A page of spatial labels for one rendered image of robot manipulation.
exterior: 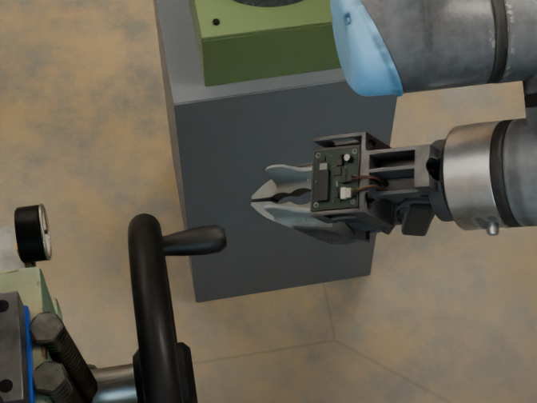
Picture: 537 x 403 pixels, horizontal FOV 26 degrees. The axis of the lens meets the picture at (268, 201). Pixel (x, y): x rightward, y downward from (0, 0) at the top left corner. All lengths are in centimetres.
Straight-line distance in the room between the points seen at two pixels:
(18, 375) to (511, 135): 43
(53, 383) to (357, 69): 32
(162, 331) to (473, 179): 28
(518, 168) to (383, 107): 66
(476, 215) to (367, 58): 17
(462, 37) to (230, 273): 106
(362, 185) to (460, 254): 106
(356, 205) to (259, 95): 55
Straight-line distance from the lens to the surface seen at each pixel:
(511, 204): 95
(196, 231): 99
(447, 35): 90
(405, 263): 201
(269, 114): 155
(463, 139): 97
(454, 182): 96
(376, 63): 89
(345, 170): 100
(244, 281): 192
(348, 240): 106
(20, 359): 83
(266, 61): 149
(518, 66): 93
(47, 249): 129
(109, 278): 200
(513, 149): 95
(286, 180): 109
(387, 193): 99
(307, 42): 148
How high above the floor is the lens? 174
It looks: 58 degrees down
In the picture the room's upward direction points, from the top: straight up
